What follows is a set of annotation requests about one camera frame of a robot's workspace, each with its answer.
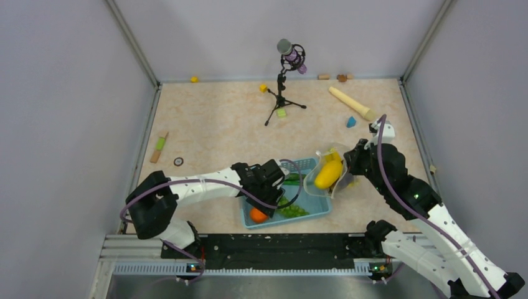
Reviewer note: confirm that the green grapes bunch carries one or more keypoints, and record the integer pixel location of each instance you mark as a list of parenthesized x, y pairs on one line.
[(292, 211)]

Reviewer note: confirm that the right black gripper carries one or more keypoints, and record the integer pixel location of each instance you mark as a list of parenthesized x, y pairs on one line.
[(353, 156)]

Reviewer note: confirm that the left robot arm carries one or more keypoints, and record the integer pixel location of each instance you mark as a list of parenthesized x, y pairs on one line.
[(151, 207)]

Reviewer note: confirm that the green cucumber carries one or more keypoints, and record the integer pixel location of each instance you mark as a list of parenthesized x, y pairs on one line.
[(294, 179)]

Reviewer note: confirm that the blue plastic basket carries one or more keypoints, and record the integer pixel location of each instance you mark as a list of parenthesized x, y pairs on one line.
[(315, 205)]

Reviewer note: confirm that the light green cube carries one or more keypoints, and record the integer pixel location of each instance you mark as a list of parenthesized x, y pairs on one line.
[(281, 113)]

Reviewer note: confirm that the yellow banana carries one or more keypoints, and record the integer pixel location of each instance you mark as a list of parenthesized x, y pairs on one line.
[(332, 155)]

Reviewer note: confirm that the green wooden toy knife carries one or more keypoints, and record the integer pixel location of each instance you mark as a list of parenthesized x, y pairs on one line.
[(161, 140)]

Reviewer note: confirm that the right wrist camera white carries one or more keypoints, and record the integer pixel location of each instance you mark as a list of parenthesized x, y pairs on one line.
[(386, 131)]

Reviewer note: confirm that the brown wooden block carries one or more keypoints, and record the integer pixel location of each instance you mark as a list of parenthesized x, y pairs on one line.
[(344, 77)]

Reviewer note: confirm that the yellow mango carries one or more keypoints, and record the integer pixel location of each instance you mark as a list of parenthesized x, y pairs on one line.
[(328, 175)]

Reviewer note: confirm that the wooden rolling pin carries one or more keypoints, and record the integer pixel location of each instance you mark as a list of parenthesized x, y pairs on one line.
[(364, 111)]

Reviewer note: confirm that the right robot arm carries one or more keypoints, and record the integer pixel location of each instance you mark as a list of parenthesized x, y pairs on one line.
[(461, 270)]

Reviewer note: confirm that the orange fruit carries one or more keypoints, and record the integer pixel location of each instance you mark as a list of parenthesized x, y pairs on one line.
[(257, 216)]

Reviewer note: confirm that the blue toy block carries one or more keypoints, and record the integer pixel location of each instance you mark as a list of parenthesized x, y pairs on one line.
[(351, 122)]

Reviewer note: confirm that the clear dotted zip bag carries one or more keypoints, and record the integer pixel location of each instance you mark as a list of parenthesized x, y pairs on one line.
[(343, 184)]

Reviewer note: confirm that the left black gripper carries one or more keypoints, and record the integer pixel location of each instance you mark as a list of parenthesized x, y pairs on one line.
[(276, 193)]

